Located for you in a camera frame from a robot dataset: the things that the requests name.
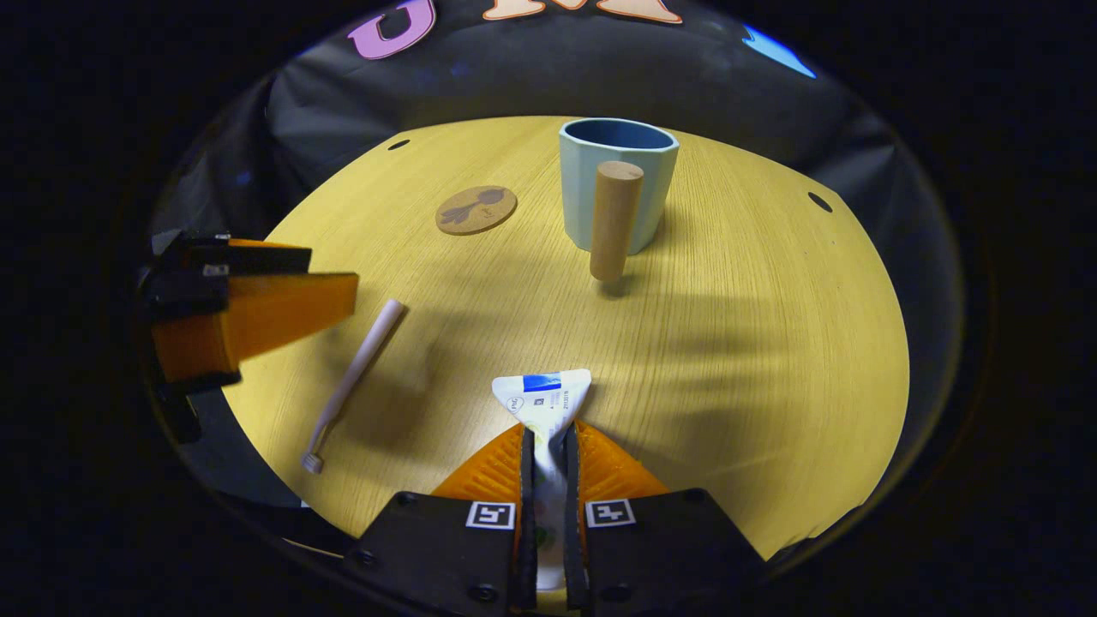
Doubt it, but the black backdrop cloth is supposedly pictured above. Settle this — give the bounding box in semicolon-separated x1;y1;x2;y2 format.
150;0;965;515

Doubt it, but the white toothpaste tube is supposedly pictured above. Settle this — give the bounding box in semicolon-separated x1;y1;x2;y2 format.
492;368;593;592

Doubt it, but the white toothbrush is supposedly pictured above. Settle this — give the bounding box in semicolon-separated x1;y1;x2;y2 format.
300;298;408;475

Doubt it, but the round brown cork coaster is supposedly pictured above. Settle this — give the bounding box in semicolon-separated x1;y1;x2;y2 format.
435;185;519;236

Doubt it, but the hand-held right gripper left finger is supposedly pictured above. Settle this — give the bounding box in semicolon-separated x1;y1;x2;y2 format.
347;422;539;617

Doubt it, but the light blue cup wooden handle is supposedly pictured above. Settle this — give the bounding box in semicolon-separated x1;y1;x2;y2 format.
559;117;680;285

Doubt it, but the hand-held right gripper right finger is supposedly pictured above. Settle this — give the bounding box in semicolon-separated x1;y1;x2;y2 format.
560;420;765;617

